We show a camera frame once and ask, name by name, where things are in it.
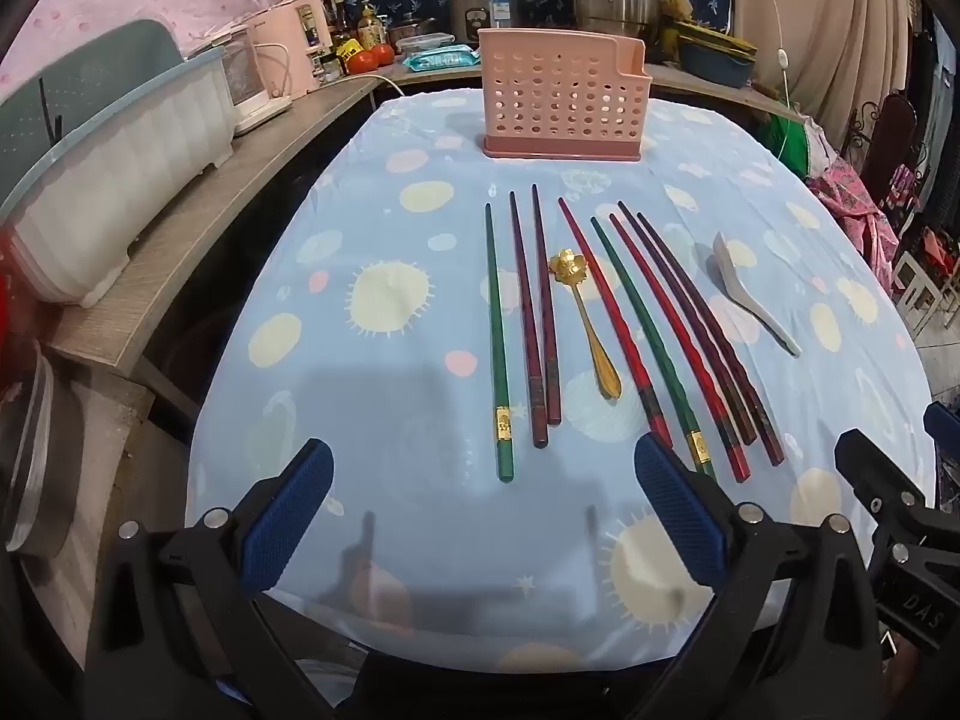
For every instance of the beige curtain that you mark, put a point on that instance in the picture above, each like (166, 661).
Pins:
(825, 37)

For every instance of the gold flower spoon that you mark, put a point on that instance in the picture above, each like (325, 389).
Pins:
(568, 264)

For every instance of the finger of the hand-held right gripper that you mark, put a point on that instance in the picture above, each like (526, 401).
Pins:
(881, 476)
(943, 429)

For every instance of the green chopstick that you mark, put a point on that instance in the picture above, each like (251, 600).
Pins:
(495, 330)
(643, 330)

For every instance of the row of hanging clothes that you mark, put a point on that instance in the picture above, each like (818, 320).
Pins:
(937, 127)

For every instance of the yellow plush toy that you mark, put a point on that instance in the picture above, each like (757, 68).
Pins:
(675, 11)

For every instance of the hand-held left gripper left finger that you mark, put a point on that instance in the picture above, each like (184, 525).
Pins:
(289, 517)

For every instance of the small lidded steel pot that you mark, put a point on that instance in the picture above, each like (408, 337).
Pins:
(409, 26)

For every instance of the white small appliance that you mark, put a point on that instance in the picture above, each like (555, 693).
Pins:
(251, 90)

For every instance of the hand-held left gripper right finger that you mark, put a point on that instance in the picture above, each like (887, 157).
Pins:
(675, 510)

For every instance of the green cloth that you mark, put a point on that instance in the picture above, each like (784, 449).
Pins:
(791, 142)

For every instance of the blue wet wipes pack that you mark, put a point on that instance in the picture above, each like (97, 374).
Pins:
(439, 60)

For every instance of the white stool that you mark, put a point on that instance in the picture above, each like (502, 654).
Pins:
(915, 285)

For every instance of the pink kitchen appliance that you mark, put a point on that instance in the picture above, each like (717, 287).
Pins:
(289, 37)

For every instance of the pink floral cloth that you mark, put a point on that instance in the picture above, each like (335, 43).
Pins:
(855, 217)

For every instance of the white ceramic spoon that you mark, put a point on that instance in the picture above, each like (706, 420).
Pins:
(731, 270)

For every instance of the teal plastic lid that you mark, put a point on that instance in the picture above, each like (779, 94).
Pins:
(90, 67)

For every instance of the dark blue basin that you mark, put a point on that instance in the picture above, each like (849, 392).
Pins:
(716, 64)

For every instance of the white plastic tub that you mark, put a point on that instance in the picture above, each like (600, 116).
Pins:
(112, 187)

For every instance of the dark sauce bottles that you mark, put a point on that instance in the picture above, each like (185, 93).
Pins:
(341, 19)

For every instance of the dark wooden chair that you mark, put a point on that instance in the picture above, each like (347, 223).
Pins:
(892, 142)

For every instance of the light blue printed tablecloth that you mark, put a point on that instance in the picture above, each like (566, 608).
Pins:
(375, 390)

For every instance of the cooking oil bottle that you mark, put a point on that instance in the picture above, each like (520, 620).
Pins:
(367, 24)

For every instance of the pink perforated utensil basket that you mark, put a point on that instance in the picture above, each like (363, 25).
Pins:
(555, 90)

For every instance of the red tomato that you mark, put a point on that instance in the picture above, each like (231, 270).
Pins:
(383, 52)
(361, 60)

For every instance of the steel rice cooker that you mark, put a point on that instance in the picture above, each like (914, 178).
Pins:
(487, 7)

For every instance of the yellow packet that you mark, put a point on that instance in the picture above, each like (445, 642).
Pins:
(345, 52)

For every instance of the clear plastic food container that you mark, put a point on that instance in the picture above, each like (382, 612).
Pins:
(424, 41)

